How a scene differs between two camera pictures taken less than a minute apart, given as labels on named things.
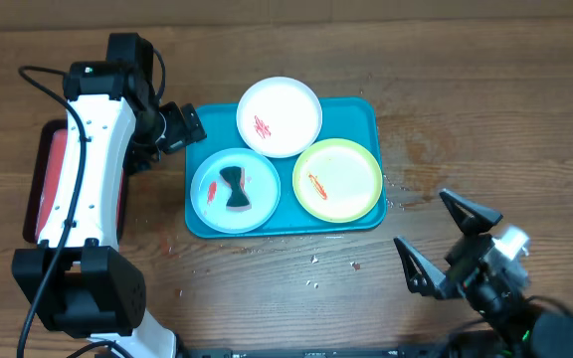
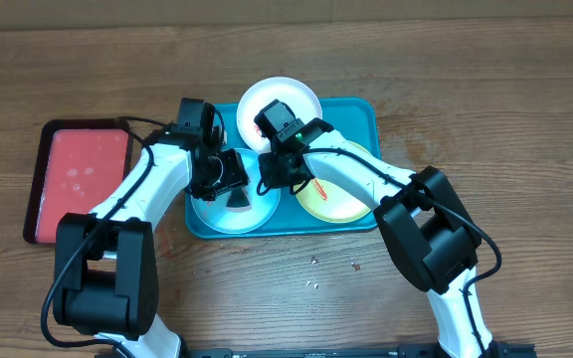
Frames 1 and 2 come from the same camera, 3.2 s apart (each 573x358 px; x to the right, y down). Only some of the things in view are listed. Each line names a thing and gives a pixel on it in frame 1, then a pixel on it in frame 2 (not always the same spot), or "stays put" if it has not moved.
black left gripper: (189, 128) -> (236, 177)
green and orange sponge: (235, 177) stays put
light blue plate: (235, 191) stays put
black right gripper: (416, 273) -> (278, 181)
